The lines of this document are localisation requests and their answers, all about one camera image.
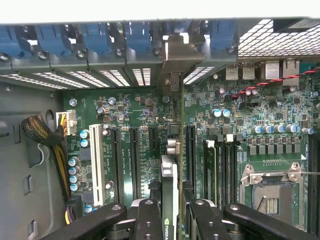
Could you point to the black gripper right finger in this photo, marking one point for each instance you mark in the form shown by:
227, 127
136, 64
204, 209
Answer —
207, 222

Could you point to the silver socket locking lever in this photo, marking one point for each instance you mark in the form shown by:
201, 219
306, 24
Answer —
310, 173

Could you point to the white power connector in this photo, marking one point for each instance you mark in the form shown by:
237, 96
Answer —
71, 122

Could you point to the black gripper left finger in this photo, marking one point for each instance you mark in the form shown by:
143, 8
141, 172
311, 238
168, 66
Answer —
147, 220

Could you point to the green Dell motherboard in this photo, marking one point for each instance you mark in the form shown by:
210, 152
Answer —
140, 107

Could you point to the CPU socket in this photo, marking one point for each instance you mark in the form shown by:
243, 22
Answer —
272, 200

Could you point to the black RAM slot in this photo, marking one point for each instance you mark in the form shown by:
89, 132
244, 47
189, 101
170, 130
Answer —
314, 187
237, 155
209, 170
229, 170
220, 170

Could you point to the white expansion slot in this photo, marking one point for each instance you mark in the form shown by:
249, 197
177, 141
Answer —
97, 162

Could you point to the open black PC case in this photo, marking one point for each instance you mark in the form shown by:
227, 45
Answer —
25, 75

